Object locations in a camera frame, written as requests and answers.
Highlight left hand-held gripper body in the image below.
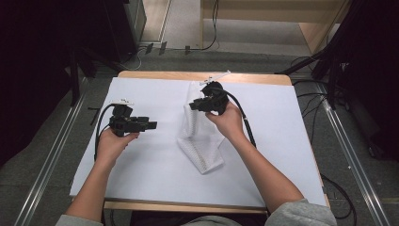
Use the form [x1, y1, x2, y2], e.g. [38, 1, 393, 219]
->
[107, 97, 145, 138]

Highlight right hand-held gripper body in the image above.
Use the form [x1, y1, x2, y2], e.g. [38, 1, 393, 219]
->
[199, 70, 231, 116]

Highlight white cloth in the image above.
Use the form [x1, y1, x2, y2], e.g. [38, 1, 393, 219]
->
[176, 80, 227, 175]

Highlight person's left hand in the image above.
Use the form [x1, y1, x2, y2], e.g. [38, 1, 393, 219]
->
[95, 127, 140, 170]

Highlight person's right hand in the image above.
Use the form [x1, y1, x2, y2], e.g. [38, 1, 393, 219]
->
[204, 101, 249, 142]

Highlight white table sheet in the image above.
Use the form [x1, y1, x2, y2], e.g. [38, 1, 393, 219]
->
[69, 76, 327, 209]

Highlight wooden table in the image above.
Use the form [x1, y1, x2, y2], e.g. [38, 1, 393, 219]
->
[71, 70, 331, 215]

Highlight black stand leg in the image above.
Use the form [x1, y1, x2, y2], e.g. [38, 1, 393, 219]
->
[275, 46, 334, 76]

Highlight person's dark trousers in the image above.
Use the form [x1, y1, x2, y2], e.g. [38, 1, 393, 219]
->
[100, 201, 271, 226]

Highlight black cabinet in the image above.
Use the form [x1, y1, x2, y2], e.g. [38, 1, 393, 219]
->
[102, 0, 148, 64]

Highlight light wooden desk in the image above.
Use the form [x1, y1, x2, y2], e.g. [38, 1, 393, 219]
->
[199, 0, 351, 55]

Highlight black curtain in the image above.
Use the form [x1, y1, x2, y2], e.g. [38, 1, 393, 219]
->
[0, 0, 109, 169]
[313, 0, 399, 162]

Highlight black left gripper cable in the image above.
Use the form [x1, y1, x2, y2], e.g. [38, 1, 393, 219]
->
[93, 104, 116, 163]

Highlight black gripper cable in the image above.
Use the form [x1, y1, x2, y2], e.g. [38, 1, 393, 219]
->
[93, 104, 116, 163]
[223, 89, 258, 149]

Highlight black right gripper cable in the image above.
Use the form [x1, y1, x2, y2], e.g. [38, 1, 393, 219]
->
[223, 89, 258, 149]

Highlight white floor cable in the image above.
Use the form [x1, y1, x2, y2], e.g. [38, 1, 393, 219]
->
[120, 46, 149, 72]

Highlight black hanging cable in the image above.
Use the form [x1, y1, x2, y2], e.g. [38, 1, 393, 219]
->
[184, 0, 220, 55]

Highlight metal floor rail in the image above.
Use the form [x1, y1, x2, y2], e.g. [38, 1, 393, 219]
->
[13, 77, 90, 226]
[314, 83, 391, 226]

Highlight bundle of black floor cables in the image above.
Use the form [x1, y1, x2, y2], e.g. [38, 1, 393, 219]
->
[290, 56, 328, 146]

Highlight black floor cable loop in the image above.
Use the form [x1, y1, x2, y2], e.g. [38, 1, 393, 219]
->
[319, 173, 359, 226]

